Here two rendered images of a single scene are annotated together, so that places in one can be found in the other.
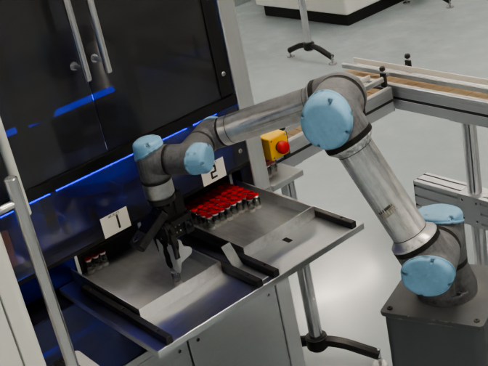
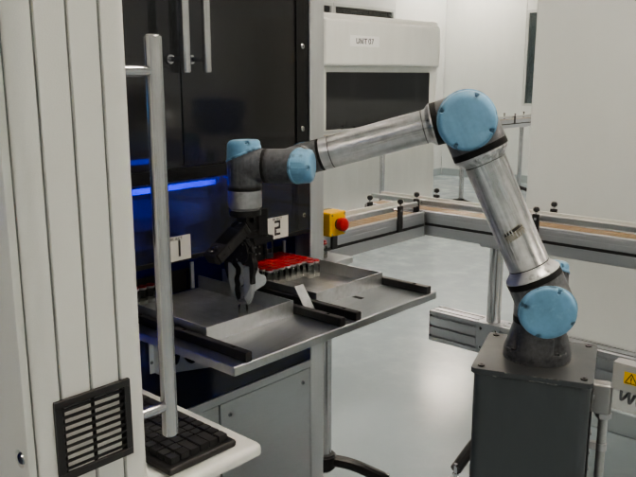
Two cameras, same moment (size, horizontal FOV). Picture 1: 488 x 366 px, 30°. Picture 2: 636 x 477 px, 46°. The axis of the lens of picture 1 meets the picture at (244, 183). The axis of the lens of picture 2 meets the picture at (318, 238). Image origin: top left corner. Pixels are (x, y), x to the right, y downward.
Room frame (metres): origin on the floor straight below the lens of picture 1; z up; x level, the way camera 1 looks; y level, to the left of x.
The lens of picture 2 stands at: (0.41, 0.43, 1.42)
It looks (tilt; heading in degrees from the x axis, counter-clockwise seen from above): 12 degrees down; 347
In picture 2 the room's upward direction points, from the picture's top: straight up
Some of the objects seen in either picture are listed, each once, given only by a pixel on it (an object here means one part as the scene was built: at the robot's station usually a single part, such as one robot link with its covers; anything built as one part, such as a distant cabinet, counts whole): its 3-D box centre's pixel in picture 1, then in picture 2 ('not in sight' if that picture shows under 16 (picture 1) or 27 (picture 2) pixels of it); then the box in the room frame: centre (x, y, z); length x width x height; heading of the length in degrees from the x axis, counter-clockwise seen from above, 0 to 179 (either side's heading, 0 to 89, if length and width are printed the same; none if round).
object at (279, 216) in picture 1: (240, 216); (301, 276); (2.32, 0.03, 0.90); 0.34 x 0.26 x 0.04; 35
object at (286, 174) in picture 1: (274, 175); (322, 259); (2.60, -0.10, 0.87); 0.14 x 0.13 x 0.02; 35
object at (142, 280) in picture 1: (144, 271); (203, 305); (2.12, 0.31, 0.90); 0.34 x 0.26 x 0.04; 35
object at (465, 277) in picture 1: (444, 273); (538, 335); (1.90, -0.44, 0.84); 0.15 x 0.15 x 0.10
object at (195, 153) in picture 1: (191, 155); (290, 165); (2.03, 0.11, 1.23); 0.11 x 0.11 x 0.08; 65
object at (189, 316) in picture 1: (212, 258); (274, 306); (2.16, 0.13, 0.87); 0.70 x 0.48 x 0.02; 125
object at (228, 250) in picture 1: (244, 261); (320, 303); (2.04, 0.04, 0.91); 0.14 x 0.03 x 0.06; 35
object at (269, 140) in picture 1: (271, 144); (329, 221); (2.56, -0.11, 1.00); 0.08 x 0.07 x 0.07; 35
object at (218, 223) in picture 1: (231, 210); (290, 272); (2.35, 0.05, 0.91); 0.18 x 0.02 x 0.05; 125
